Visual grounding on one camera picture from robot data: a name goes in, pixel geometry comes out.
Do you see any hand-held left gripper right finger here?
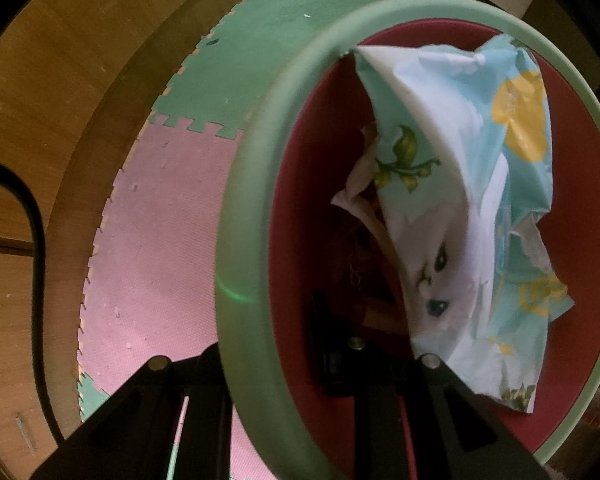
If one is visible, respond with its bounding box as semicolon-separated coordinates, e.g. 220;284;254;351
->
309;289;548;480

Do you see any pink foam mat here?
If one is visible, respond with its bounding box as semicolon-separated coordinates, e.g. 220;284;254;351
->
77;112;265;480

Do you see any pink bin with green rim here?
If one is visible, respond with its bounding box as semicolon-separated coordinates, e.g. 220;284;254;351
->
215;0;600;480

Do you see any teal cat print plastic bag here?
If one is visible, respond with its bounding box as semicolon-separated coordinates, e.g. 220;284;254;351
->
354;35;576;415

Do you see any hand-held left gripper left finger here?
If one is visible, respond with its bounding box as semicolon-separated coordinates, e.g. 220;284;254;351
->
30;341;241;480

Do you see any green foam mat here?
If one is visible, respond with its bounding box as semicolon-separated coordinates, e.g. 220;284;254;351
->
77;375;111;423
150;0;391;141

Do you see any black cable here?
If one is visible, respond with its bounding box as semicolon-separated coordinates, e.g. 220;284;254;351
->
0;159;65;443

